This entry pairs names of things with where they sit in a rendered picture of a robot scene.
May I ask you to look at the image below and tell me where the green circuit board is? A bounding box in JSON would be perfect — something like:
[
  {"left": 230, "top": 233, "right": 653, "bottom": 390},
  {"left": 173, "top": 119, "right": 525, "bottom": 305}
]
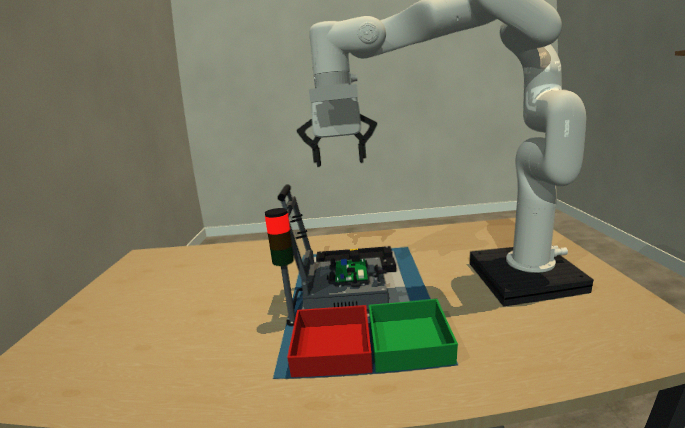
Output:
[{"left": 335, "top": 258, "right": 368, "bottom": 282}]

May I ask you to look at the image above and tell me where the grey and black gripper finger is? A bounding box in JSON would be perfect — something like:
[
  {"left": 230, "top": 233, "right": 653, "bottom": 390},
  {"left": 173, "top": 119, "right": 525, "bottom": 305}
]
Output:
[
  {"left": 355, "top": 114, "right": 377, "bottom": 163},
  {"left": 297, "top": 119, "right": 321, "bottom": 167}
]

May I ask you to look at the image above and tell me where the green bin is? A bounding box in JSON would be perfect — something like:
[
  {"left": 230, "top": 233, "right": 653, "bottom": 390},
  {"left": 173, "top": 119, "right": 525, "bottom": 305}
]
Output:
[{"left": 369, "top": 299, "right": 458, "bottom": 372}]

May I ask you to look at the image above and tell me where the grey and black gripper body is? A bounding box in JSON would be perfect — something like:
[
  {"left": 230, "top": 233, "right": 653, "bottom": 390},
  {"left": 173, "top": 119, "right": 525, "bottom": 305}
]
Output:
[{"left": 311, "top": 98, "right": 361, "bottom": 138}]

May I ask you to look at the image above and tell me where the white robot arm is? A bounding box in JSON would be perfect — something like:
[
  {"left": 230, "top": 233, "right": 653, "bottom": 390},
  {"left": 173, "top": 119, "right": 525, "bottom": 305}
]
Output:
[{"left": 309, "top": 0, "right": 586, "bottom": 273}]

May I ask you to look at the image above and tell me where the red bin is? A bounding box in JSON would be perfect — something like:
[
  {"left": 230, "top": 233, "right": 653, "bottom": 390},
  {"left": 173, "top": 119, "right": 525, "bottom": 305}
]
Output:
[{"left": 287, "top": 305, "right": 372, "bottom": 377}]

